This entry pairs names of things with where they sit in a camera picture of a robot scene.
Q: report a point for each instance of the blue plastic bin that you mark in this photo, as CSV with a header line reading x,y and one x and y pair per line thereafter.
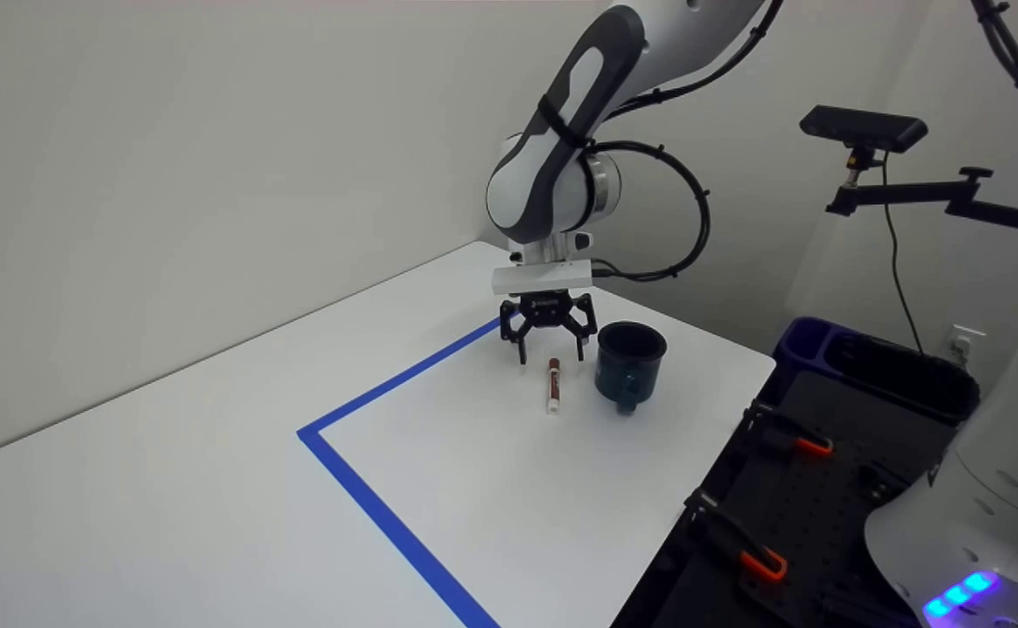
x,y
881,360

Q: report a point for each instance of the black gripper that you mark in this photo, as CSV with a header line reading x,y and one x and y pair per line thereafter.
x,y
548,307

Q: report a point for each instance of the black stereo camera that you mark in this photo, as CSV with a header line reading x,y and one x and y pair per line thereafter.
x,y
862,127

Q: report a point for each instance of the white wall socket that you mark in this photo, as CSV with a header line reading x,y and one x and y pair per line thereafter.
x,y
966,344

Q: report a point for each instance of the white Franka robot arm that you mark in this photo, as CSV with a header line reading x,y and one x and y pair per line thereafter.
x,y
546,185

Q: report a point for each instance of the red and white marker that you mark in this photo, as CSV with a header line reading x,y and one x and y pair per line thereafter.
x,y
557,387

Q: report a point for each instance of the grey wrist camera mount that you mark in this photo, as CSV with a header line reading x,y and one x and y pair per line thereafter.
x,y
546,276

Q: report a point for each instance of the blue tape line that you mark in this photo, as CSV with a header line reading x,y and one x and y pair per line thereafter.
x,y
391,519

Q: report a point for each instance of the dark teal mug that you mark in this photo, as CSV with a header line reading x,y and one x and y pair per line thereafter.
x,y
628,372

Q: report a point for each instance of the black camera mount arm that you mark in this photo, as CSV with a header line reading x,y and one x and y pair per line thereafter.
x,y
941,192

